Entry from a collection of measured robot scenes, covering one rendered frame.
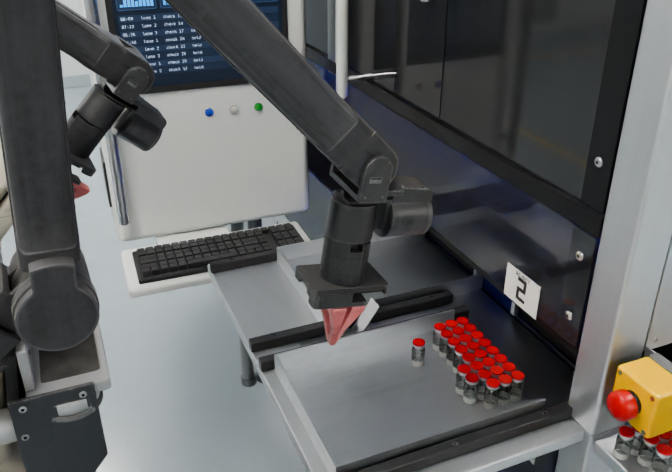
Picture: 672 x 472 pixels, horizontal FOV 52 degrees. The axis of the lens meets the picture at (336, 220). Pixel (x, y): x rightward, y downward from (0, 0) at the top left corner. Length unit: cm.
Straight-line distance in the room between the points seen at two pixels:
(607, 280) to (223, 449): 157
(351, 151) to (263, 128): 99
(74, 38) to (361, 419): 69
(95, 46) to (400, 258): 76
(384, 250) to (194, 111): 56
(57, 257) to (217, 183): 108
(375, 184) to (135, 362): 203
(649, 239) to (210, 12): 60
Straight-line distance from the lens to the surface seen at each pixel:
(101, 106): 112
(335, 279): 83
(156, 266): 160
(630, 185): 93
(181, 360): 267
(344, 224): 80
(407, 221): 83
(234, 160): 173
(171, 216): 176
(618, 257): 97
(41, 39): 63
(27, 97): 65
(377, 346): 122
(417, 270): 144
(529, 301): 114
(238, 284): 140
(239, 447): 231
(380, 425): 107
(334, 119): 73
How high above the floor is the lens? 162
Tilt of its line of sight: 27 degrees down
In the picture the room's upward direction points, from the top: straight up
